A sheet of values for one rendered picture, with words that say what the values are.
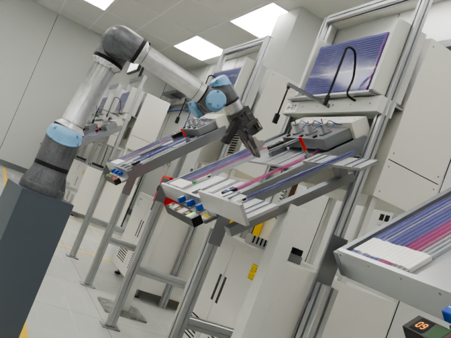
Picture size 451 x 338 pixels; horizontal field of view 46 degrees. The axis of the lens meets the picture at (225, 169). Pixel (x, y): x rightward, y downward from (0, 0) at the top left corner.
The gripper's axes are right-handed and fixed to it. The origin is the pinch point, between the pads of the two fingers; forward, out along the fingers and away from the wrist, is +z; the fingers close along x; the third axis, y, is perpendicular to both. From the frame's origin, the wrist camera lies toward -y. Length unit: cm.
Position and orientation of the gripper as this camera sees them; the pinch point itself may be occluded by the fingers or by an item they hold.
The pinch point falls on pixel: (256, 155)
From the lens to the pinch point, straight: 219.3
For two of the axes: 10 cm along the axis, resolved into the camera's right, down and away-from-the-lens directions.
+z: 4.9, 8.2, 2.9
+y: 7.8, -5.6, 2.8
